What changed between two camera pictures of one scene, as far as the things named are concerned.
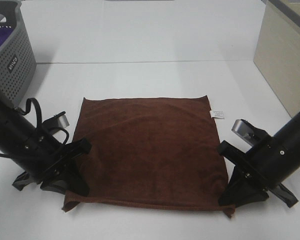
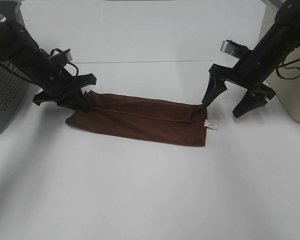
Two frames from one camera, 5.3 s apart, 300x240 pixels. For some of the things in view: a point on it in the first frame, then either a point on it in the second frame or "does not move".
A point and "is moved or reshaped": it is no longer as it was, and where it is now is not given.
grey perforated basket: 13,67 does not move
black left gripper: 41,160 -> 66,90
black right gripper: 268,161 -> 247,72
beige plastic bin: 282,53 does not move
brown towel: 153,152 is moved or reshaped
